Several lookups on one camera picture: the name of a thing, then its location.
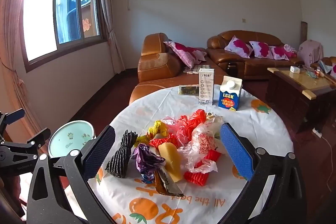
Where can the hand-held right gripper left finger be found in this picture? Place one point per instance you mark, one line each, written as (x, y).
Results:
(99, 151)

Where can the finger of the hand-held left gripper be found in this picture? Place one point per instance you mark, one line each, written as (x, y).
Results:
(39, 136)
(16, 114)

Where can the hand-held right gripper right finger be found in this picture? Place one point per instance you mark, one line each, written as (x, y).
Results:
(236, 151)

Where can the teal cartoon basin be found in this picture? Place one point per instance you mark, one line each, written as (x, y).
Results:
(68, 140)

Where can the clear printed plastic bag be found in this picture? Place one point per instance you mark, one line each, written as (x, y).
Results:
(204, 142)

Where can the white snack wrapper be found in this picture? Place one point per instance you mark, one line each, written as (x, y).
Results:
(211, 116)

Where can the red foam net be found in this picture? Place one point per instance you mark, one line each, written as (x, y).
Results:
(165, 141)
(197, 178)

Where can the purple foil wrapper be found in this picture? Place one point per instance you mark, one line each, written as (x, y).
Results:
(147, 161)

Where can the red plastic bag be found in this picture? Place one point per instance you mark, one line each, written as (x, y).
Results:
(189, 124)

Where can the yellow plastic bag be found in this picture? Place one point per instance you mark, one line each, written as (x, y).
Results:
(157, 130)

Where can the brown wrapper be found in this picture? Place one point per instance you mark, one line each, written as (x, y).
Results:
(165, 184)

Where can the white tablecloth with orange print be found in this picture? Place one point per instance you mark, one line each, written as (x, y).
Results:
(252, 119)

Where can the blue milk carton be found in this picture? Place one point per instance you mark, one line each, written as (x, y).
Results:
(229, 98)

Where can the long pink curtain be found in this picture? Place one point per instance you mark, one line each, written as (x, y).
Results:
(10, 56)

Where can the tall white carton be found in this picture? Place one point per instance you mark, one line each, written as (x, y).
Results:
(206, 87)

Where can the dark snack packet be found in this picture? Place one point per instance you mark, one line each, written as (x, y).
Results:
(188, 90)

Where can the wooden coffee table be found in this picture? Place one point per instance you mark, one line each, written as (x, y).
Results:
(294, 98)

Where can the white power strip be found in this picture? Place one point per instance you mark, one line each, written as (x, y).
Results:
(316, 132)

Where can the checkered mat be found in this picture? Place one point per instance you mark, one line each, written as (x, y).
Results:
(197, 69)

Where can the small white box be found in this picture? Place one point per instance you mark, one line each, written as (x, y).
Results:
(295, 69)

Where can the brown leather chaise sofa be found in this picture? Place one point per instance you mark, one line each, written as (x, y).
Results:
(155, 66)

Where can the large pink floral pillow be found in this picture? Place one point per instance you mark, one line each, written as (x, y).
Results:
(186, 54)

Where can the pink cloth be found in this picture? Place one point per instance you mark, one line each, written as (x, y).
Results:
(290, 49)

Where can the narrow pink curtain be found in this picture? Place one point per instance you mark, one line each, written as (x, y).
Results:
(110, 29)

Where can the chair with pink cover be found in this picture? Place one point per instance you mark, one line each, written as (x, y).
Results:
(311, 52)

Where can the window with dark frame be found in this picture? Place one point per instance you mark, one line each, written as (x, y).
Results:
(39, 24)

